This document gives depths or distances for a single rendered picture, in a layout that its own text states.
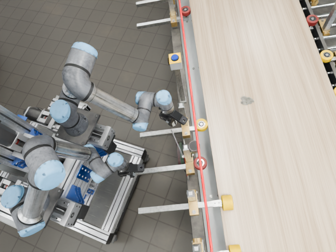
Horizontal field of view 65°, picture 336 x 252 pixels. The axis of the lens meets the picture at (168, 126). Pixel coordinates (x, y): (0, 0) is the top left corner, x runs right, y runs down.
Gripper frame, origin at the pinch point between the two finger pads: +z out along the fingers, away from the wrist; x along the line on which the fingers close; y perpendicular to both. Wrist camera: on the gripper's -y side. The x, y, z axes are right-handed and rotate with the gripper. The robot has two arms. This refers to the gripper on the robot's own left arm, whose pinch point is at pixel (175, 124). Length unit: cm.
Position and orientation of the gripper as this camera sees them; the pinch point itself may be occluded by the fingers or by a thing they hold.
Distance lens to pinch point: 167.0
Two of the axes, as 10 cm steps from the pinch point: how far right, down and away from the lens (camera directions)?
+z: 1.5, 4.0, 9.0
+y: -8.5, -4.1, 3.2
